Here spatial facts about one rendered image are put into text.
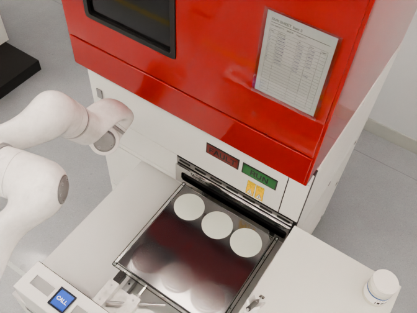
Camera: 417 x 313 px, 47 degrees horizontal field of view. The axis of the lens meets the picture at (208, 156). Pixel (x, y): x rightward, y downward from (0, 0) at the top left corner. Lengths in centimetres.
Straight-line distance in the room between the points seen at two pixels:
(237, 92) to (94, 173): 176
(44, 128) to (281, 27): 51
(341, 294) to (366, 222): 137
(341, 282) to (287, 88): 63
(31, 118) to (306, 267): 87
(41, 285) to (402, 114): 227
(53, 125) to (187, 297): 67
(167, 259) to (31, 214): 63
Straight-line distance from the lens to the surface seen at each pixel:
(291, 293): 140
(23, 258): 261
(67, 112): 105
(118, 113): 130
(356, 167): 297
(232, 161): 143
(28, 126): 101
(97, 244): 162
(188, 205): 157
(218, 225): 154
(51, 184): 94
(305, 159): 118
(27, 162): 97
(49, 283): 143
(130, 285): 151
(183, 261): 148
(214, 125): 128
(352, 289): 145
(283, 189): 140
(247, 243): 152
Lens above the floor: 224
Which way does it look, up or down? 52 degrees down
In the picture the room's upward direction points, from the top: 4 degrees clockwise
